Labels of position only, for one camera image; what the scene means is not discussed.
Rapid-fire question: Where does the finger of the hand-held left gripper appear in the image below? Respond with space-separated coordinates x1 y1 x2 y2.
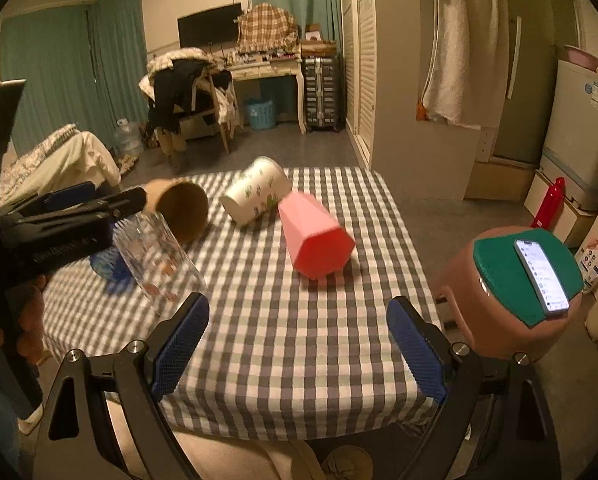
0 181 148 233
0 209 127 281

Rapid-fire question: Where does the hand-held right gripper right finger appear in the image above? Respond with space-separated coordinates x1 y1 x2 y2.
386 296 562 480

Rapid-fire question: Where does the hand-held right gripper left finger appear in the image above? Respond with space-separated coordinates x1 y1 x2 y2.
32 291 211 480

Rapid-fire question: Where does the clear glass cup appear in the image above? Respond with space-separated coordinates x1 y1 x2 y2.
113 211 206 317

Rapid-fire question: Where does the brown paper cup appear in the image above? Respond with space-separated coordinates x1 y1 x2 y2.
139 177 211 245

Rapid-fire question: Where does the pink faceted cup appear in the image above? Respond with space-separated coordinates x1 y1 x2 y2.
277 191 357 281

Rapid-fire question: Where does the blue cup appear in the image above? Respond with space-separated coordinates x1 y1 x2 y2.
89 250 132 295

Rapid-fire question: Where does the white leaf-print cup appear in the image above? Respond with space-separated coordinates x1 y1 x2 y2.
220 156 291 226

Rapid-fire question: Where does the person's left hand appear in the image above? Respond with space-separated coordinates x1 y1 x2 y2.
0 275 47 367

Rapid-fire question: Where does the bed with beige bedding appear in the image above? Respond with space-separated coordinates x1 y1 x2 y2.
0 124 123 211

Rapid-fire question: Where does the clear water jug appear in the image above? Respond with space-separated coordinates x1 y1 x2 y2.
115 119 144 159

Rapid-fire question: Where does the brown stool with green seat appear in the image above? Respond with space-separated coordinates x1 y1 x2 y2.
431 226 587 361

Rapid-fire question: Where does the grey checked tablecloth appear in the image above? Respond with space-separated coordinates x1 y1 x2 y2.
42 166 452 443

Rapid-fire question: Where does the black jacket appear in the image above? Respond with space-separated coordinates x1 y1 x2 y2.
148 57 233 130

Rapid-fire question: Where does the smartphone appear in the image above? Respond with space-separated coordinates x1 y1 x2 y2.
514 238 570 315

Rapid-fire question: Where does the white quilt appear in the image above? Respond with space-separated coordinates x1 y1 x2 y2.
139 47 218 102

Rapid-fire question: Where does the white shoe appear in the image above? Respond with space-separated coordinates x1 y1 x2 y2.
18 402 45 436

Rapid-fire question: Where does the wooden chair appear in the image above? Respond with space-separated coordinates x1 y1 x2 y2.
179 67 238 155

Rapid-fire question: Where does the printed carton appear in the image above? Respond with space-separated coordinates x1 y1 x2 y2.
576 240 598 294

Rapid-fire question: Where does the red bottle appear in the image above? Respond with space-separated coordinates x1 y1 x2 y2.
530 176 566 231

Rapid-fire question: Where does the cardboard box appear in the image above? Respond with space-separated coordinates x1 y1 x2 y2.
524 169 598 249

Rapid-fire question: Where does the blue laundry basket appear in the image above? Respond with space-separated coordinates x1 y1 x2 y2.
244 97 278 131

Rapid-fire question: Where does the black television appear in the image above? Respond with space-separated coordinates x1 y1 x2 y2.
177 2 243 49

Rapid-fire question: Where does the white desk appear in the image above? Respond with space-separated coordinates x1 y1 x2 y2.
226 55 308 136

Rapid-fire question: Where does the plaid blanket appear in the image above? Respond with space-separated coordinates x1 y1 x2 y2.
236 2 300 54

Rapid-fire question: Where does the dark drawer cabinet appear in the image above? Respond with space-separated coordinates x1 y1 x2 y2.
301 55 343 134

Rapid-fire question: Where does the white washing machine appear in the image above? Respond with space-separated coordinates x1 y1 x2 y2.
539 59 598 212

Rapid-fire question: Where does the wooden box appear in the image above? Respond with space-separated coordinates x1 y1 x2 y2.
300 40 338 59

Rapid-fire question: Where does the white louvred wardrobe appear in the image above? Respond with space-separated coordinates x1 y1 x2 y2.
339 0 486 201

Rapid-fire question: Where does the white hanging towel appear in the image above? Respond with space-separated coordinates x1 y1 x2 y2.
421 0 510 130

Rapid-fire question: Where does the pink basin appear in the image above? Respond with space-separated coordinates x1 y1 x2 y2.
563 45 598 73

